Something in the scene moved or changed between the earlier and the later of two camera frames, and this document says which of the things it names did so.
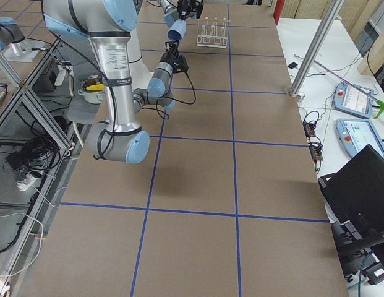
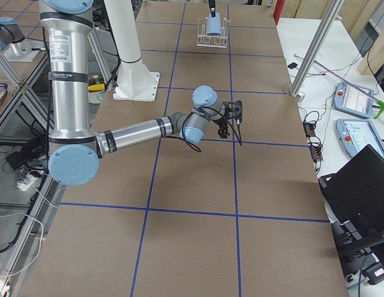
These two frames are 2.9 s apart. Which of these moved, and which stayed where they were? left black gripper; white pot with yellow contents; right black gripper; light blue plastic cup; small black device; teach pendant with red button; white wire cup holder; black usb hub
Moved: right black gripper; light blue plastic cup; left black gripper
Stayed: black usb hub; white wire cup holder; teach pendant with red button; white pot with yellow contents; small black device
